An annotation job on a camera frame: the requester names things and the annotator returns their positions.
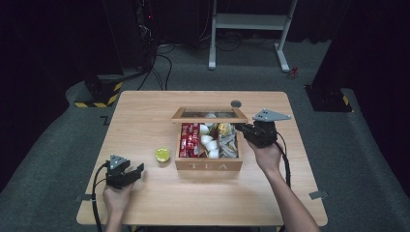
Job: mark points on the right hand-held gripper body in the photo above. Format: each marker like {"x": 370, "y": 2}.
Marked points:
{"x": 262, "y": 133}

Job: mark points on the wooden tea box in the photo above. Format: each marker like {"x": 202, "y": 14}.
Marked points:
{"x": 209, "y": 164}

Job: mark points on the person's right hand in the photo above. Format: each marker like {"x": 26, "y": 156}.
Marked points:
{"x": 266, "y": 158}

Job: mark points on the yellow printed clear packet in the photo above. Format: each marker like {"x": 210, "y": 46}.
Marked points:
{"x": 225, "y": 129}

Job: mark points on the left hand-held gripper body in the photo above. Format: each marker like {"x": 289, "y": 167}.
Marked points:
{"x": 115, "y": 174}

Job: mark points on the bundle of red sachets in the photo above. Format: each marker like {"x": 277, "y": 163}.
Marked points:
{"x": 190, "y": 140}

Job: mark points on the bundle of grey sachets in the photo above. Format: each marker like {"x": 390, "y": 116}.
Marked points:
{"x": 228, "y": 147}

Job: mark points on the grey table grommet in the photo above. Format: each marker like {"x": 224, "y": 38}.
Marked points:
{"x": 236, "y": 103}

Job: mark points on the white capsule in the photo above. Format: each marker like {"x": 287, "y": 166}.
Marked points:
{"x": 212, "y": 145}
{"x": 210, "y": 115}
{"x": 206, "y": 139}
{"x": 204, "y": 129}
{"x": 214, "y": 154}

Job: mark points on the small red floor object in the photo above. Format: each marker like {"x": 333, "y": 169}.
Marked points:
{"x": 292, "y": 72}

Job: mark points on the white metal stand frame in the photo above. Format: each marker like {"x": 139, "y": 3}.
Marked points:
{"x": 248, "y": 22}

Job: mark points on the grey tape strip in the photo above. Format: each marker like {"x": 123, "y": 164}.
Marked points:
{"x": 85, "y": 197}
{"x": 318, "y": 195}

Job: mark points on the person's left hand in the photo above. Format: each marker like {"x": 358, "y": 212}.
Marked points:
{"x": 115, "y": 199}

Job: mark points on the black base with yellow mark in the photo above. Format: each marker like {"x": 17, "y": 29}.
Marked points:
{"x": 327, "y": 100}

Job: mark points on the black base with hazard stripes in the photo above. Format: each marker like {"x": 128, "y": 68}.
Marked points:
{"x": 101, "y": 92}

